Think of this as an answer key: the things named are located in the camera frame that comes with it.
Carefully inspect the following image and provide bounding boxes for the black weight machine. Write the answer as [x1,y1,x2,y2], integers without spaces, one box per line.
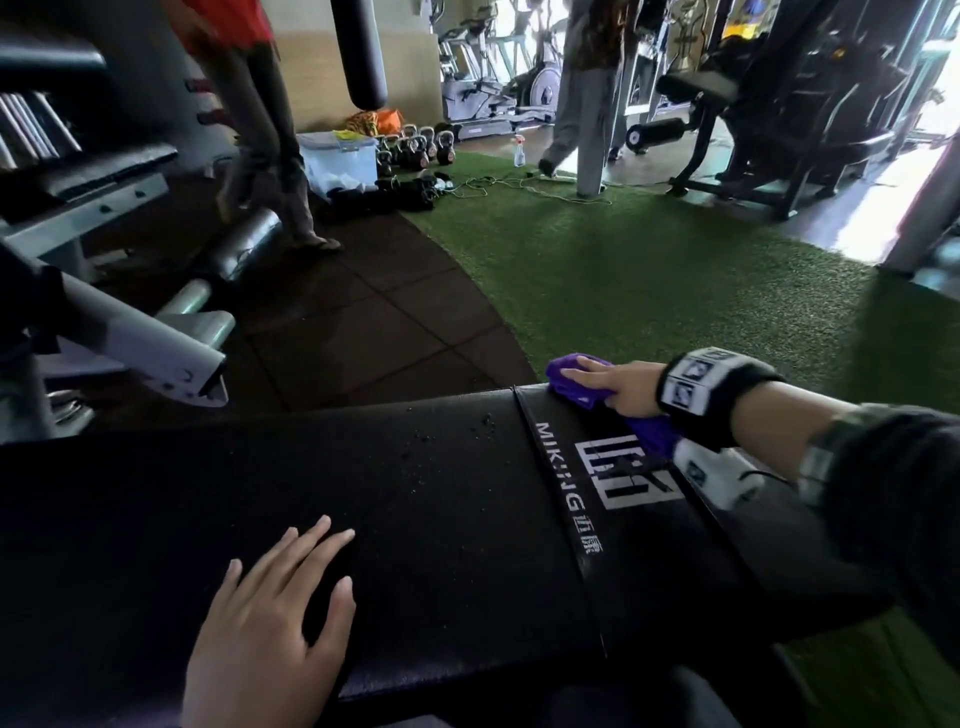
[622,0,913,223]

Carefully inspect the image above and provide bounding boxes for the chrome weight bars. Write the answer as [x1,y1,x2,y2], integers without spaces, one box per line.
[0,89,84,170]

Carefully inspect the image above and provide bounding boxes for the black punching bag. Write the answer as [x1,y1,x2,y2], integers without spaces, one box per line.
[329,0,390,112]

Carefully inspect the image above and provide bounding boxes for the person's left hand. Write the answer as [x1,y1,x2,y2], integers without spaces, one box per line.
[181,515,358,728]

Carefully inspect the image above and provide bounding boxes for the person's right hand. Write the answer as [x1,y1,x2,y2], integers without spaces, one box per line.
[558,356,669,420]

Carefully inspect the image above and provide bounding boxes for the white cable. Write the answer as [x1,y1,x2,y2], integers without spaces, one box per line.
[442,172,613,208]

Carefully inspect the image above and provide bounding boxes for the pile of black dumbbells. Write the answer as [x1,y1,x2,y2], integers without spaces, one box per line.
[326,170,455,219]

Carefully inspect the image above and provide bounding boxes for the black right wristband with markers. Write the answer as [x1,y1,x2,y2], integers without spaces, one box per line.
[656,346,785,451]

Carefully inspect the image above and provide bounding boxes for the person's dark trousers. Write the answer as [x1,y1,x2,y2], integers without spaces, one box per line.
[367,663,759,728]

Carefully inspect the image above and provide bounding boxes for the person's right forearm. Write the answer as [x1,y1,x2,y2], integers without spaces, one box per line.
[731,378,960,669]

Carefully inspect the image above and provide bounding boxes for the clear plastic storage box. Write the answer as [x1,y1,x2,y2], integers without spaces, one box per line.
[297,131,380,200]

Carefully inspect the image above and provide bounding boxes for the grey elliptical machine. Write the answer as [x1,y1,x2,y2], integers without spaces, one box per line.
[434,0,564,140]

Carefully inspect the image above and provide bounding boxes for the grey adjacent bench frame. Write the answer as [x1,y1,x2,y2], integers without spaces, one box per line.
[0,29,283,444]

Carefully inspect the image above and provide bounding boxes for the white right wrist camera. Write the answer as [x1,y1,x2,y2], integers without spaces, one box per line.
[672,437,766,511]

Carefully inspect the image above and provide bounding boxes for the grey metal pillar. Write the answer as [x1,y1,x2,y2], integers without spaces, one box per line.
[877,127,960,277]

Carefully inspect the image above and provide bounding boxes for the purple cleaning cloth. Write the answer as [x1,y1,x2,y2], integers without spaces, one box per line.
[545,352,684,460]

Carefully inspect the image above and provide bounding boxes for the orange bag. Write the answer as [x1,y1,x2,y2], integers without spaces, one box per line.
[344,108,406,139]

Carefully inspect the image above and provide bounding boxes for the row of black kettlebells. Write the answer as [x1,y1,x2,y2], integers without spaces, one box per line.
[374,122,457,178]

